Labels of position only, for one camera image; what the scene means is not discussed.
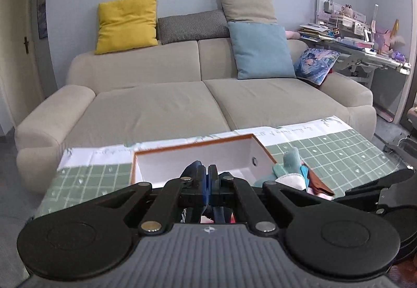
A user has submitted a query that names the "grey checked pillow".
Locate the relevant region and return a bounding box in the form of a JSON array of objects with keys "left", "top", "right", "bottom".
[{"left": 158, "top": 9, "right": 230, "bottom": 45}]

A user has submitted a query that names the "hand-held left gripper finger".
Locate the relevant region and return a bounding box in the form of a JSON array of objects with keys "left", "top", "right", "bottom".
[
  {"left": 81, "top": 162, "right": 210, "bottom": 235},
  {"left": 208, "top": 164, "right": 329, "bottom": 235}
]

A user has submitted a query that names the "dark wall poster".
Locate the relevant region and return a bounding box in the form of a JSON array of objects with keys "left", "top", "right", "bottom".
[{"left": 37, "top": 0, "right": 49, "bottom": 39}]

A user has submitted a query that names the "purple plush toy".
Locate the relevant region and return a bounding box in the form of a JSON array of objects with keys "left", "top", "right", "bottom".
[{"left": 375, "top": 19, "right": 406, "bottom": 59}]

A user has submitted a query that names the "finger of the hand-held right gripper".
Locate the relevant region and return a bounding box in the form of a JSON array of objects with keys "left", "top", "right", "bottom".
[{"left": 335, "top": 169, "right": 414, "bottom": 214}]

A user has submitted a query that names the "white study desk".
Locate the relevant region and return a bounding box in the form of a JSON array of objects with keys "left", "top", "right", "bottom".
[{"left": 298, "top": 0, "right": 413, "bottom": 122}]

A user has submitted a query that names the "yellow pillow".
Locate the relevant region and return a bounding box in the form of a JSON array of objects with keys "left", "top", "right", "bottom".
[{"left": 94, "top": 0, "right": 159, "bottom": 55}]

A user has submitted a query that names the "printed cartoon pillow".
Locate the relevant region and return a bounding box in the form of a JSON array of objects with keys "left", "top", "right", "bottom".
[{"left": 294, "top": 48, "right": 341, "bottom": 85}]

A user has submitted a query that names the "cream door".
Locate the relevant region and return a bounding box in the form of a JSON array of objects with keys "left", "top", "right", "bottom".
[{"left": 0, "top": 0, "right": 44, "bottom": 127}]

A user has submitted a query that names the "beige sofa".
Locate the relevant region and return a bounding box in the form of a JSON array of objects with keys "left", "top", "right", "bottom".
[{"left": 15, "top": 39, "right": 377, "bottom": 192}]

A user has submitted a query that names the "orange cardboard box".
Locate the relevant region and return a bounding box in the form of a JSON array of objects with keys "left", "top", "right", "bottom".
[{"left": 130, "top": 133, "right": 277, "bottom": 191}]

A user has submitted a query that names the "green checked tablecloth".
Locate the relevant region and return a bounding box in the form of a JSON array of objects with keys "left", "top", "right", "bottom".
[{"left": 33, "top": 115, "right": 408, "bottom": 220}]

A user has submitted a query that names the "teal plush toy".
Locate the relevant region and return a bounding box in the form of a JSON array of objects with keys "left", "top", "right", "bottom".
[{"left": 272, "top": 147, "right": 302, "bottom": 178}]

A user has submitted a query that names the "beige pillow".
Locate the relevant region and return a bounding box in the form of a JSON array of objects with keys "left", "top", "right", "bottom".
[{"left": 219, "top": 0, "right": 277, "bottom": 23}]

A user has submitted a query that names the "stack of books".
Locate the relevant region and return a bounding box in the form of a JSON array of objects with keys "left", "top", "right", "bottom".
[{"left": 298, "top": 24, "right": 331, "bottom": 41}]

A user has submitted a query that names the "brown soft pouch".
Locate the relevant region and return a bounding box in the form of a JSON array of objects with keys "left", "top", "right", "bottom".
[{"left": 308, "top": 169, "right": 334, "bottom": 197}]

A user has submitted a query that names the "light blue pillow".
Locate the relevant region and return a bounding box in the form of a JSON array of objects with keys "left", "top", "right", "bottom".
[{"left": 227, "top": 21, "right": 297, "bottom": 80}]

